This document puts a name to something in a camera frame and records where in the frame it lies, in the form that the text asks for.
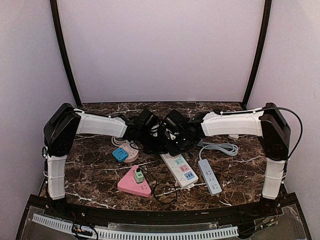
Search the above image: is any white coiled round-socket cable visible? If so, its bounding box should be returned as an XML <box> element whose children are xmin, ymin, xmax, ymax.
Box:
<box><xmin>111</xmin><ymin>136</ymin><xmax>128</xmax><ymax>147</ymax></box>

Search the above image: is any white cube plug adapter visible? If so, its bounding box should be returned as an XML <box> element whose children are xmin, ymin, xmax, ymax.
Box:
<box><xmin>228</xmin><ymin>134</ymin><xmax>239</xmax><ymax>141</ymax></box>

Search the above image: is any blue square plug adapter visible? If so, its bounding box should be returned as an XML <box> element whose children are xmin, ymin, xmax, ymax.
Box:
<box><xmin>112</xmin><ymin>147</ymin><xmax>129</xmax><ymax>163</ymax></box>

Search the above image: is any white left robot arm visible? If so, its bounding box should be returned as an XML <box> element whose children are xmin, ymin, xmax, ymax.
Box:
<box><xmin>42</xmin><ymin>103</ymin><xmax>165</xmax><ymax>218</ymax></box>

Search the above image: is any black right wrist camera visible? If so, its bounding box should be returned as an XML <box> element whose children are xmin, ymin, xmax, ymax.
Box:
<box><xmin>163</xmin><ymin>109</ymin><xmax>190</xmax><ymax>133</ymax></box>

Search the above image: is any white multi-socket power strip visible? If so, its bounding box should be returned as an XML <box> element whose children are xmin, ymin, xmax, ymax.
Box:
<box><xmin>160</xmin><ymin>153</ymin><xmax>199</xmax><ymax>189</ymax></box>

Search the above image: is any black looped charger cable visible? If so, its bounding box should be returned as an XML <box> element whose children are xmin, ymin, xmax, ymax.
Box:
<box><xmin>138</xmin><ymin>164</ymin><xmax>178</xmax><ymax>205</ymax></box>

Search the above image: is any green charger adapter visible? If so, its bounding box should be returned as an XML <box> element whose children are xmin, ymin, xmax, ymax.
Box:
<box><xmin>134</xmin><ymin>168</ymin><xmax>145</xmax><ymax>184</ymax></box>

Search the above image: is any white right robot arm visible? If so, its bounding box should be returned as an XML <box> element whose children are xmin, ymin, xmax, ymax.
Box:
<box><xmin>163</xmin><ymin>102</ymin><xmax>295</xmax><ymax>217</ymax></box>

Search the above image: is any white slotted cable tray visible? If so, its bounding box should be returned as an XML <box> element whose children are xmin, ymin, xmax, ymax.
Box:
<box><xmin>31</xmin><ymin>213</ymin><xmax>239</xmax><ymax>240</ymax></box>

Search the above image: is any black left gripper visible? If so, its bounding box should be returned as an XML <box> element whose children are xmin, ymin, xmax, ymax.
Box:
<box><xmin>137</xmin><ymin>128</ymin><xmax>168</xmax><ymax>155</ymax></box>

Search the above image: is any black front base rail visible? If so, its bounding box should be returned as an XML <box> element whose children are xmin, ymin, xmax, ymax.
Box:
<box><xmin>14</xmin><ymin>193</ymin><xmax>313</xmax><ymax>240</ymax></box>

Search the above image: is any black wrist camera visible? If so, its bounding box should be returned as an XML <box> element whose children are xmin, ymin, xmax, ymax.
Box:
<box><xmin>134</xmin><ymin>109</ymin><xmax>160</xmax><ymax>130</ymax></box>
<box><xmin>163</xmin><ymin>109</ymin><xmax>190</xmax><ymax>133</ymax></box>

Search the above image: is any round pink power socket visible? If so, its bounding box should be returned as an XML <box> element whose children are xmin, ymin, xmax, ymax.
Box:
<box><xmin>119</xmin><ymin>142</ymin><xmax>140</xmax><ymax>163</ymax></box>

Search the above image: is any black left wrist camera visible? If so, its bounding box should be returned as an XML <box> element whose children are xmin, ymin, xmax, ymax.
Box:
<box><xmin>134</xmin><ymin>109</ymin><xmax>160</xmax><ymax>130</ymax></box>

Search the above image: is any pink triangular power socket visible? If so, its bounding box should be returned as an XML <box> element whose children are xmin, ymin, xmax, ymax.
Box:
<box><xmin>117</xmin><ymin>165</ymin><xmax>152</xmax><ymax>198</ymax></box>

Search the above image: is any light blue power strip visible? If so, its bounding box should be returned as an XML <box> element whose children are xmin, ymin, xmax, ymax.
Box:
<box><xmin>198</xmin><ymin>159</ymin><xmax>222</xmax><ymax>196</ymax></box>

